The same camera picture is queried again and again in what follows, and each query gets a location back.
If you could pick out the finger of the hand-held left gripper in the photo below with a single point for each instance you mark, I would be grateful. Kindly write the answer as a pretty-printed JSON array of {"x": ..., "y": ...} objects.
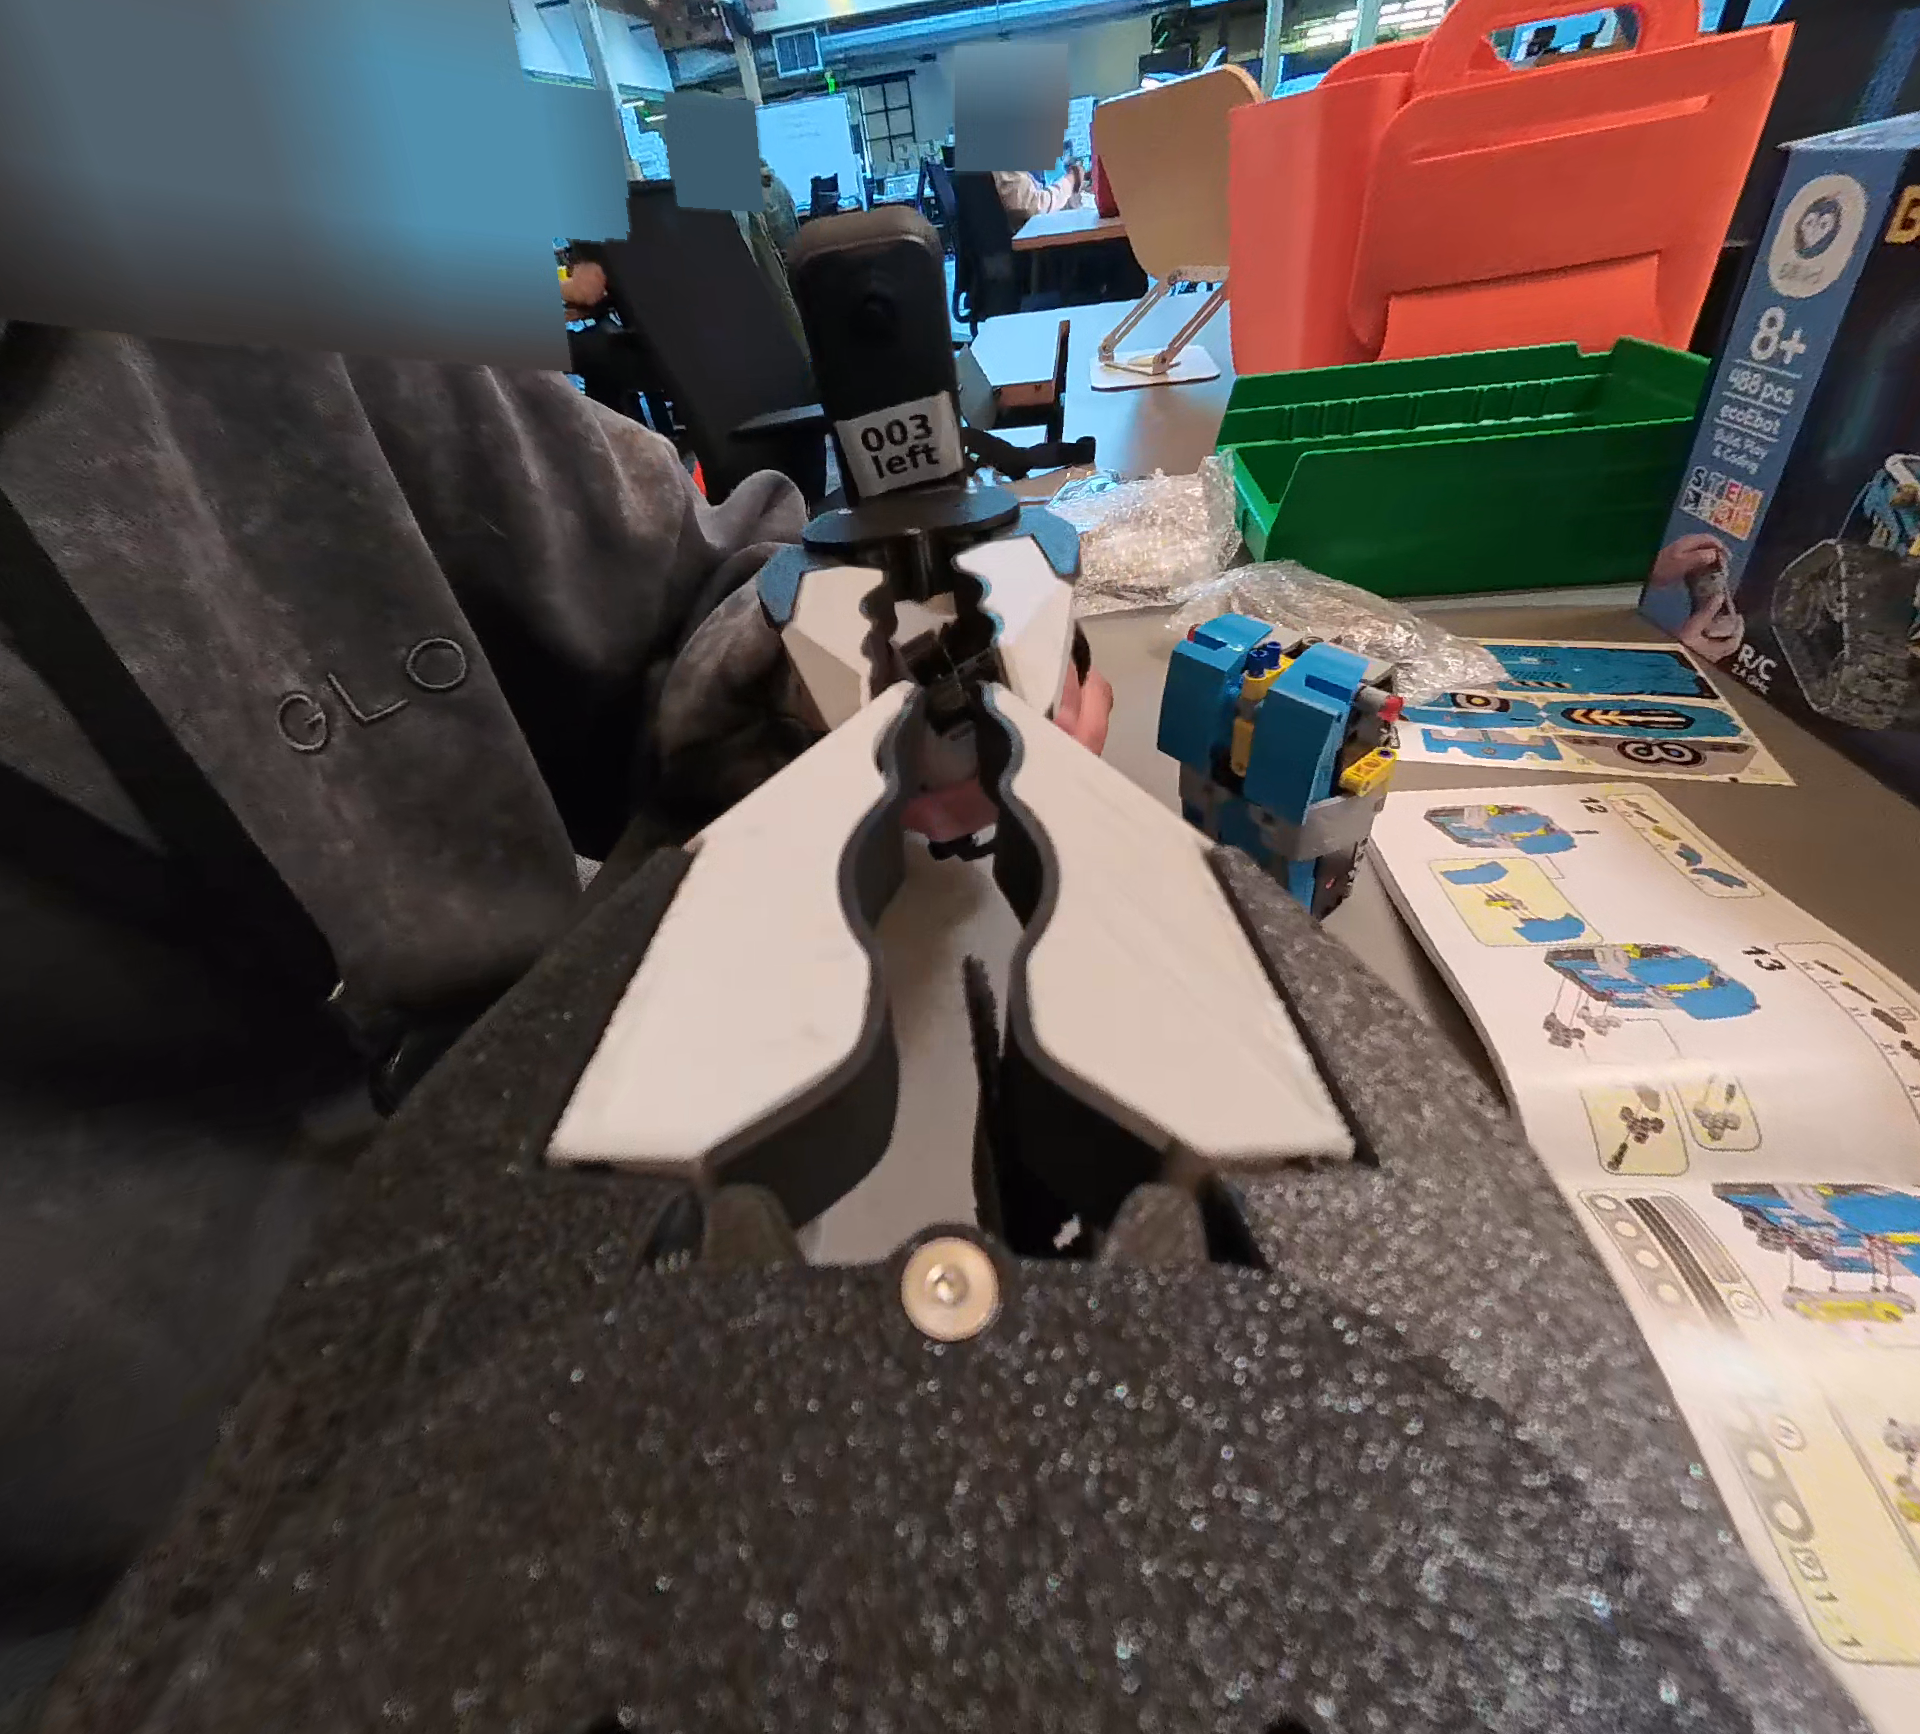
[
  {"x": 833, "y": 638},
  {"x": 1035, "y": 617}
]

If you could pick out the light wooden stand panel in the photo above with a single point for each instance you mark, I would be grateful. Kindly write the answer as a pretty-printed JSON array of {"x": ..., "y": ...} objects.
[{"x": 1170, "y": 175}]

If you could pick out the building instruction booklet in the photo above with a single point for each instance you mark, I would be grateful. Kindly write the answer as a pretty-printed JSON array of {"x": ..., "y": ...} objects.
[{"x": 1651, "y": 1058}]

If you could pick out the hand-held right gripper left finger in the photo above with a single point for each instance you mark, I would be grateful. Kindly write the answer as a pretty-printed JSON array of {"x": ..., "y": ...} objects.
[{"x": 721, "y": 998}]

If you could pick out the clear bubble wrap bag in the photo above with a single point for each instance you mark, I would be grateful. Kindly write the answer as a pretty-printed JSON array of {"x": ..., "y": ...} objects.
[{"x": 1321, "y": 609}]

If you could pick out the orange plastic case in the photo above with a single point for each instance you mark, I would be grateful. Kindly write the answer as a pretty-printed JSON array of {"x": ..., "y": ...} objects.
[{"x": 1500, "y": 204}]

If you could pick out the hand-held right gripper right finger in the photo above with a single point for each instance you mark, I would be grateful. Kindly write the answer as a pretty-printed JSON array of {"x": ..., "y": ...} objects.
[{"x": 1184, "y": 998}]

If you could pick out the black office chair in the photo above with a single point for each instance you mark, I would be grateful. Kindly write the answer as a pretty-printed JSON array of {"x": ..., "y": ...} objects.
[
  {"x": 721, "y": 325},
  {"x": 975, "y": 249}
]

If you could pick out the blue sticker sheet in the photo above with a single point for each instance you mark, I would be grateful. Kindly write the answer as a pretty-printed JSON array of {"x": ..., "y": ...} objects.
[{"x": 1591, "y": 715}]

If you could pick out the grey desk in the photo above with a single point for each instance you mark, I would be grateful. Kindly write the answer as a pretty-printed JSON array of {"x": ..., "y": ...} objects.
[{"x": 1839, "y": 842}]

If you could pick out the dark toy kit box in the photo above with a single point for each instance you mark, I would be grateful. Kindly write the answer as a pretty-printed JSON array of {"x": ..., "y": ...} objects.
[{"x": 1814, "y": 414}]

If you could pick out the cluster of black bushes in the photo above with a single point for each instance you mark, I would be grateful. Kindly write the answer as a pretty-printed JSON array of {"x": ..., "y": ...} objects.
[{"x": 949, "y": 681}]

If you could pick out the person's left hand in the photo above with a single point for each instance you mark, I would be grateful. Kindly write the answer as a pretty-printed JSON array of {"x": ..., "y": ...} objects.
[{"x": 1083, "y": 707}]

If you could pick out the grey blue toy robot body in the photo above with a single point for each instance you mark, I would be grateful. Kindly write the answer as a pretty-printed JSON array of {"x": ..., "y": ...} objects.
[{"x": 1275, "y": 728}]

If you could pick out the person's left forearm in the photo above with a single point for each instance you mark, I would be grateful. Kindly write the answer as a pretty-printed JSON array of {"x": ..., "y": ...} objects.
[{"x": 721, "y": 654}]

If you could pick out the green plastic bin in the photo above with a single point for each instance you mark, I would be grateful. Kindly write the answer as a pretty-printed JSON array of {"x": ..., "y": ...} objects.
[{"x": 1470, "y": 488}]

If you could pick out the white table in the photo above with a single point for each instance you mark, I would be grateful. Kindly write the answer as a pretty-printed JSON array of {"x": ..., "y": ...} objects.
[{"x": 1035, "y": 354}]

